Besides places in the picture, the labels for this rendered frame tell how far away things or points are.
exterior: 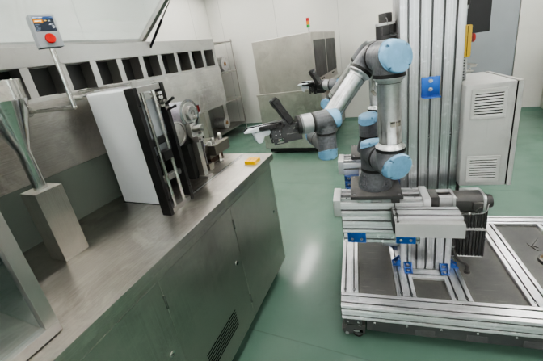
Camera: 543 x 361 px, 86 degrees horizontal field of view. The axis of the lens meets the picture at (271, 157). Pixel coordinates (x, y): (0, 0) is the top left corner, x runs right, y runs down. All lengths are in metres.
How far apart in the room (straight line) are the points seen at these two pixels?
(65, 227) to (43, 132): 0.45
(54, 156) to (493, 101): 1.86
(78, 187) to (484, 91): 1.82
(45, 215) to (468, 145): 1.68
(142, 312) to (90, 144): 0.85
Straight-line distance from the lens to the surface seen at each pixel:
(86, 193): 1.64
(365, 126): 1.84
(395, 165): 1.24
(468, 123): 1.54
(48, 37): 1.24
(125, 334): 1.12
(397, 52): 1.15
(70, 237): 1.31
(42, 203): 1.24
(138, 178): 1.50
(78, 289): 1.14
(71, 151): 1.59
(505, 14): 5.91
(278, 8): 6.16
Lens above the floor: 1.49
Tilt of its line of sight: 20 degrees down
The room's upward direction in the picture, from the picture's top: 9 degrees counter-clockwise
